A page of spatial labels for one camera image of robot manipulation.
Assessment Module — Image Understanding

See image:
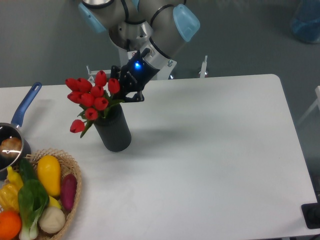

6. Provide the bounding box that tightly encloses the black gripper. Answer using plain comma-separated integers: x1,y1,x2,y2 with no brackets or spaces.
110,48,160,103

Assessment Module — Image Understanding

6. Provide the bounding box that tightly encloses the red tulip bouquet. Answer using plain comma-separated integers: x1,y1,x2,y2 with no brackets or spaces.
65,70,124,137

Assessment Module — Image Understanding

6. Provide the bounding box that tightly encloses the dark grey ribbed vase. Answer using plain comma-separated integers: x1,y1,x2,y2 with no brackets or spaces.
94,104,132,152

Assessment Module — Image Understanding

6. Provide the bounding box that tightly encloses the woven bamboo basket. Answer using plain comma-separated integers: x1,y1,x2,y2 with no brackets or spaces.
26,148,82,240

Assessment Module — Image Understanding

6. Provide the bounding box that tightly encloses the yellow squash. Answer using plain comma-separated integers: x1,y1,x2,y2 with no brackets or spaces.
37,155,61,198

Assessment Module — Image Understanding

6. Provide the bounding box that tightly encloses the purple eggplant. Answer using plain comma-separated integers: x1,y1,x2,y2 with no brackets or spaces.
60,173,77,211

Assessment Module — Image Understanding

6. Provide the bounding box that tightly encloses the bread roll in pan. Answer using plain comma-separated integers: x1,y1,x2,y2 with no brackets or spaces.
0,137,22,159

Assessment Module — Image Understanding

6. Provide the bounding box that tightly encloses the small yellow pepper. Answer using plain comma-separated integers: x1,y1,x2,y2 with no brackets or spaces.
7,166,24,190

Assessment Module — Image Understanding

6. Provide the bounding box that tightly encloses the green bok choy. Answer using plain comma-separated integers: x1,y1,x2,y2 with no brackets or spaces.
18,158,49,240

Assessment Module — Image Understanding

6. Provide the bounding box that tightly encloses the white garlic bulb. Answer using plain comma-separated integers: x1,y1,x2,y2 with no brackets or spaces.
38,206,66,234

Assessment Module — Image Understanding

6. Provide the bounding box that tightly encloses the yellow bell pepper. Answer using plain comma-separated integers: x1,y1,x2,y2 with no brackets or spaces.
0,183,20,213

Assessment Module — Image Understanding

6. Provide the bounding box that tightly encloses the orange fruit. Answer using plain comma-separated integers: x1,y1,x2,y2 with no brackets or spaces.
0,210,22,240

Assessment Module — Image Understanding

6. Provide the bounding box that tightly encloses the blue transparent container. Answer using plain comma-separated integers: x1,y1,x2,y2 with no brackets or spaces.
290,0,320,44

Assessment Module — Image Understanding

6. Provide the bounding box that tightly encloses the black device at edge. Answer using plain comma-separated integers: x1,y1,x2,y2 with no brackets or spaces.
301,203,320,230

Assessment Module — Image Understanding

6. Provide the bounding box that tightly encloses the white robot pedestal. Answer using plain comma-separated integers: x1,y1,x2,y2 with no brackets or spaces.
78,0,186,80

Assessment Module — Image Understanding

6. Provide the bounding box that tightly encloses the white table clamp bracket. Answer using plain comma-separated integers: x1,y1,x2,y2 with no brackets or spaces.
198,55,209,78

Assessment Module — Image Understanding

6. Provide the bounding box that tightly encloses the blue handled saucepan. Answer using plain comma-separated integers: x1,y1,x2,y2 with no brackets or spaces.
0,82,42,181

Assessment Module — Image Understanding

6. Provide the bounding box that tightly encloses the white frame at right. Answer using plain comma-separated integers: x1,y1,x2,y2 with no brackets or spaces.
297,85,320,126

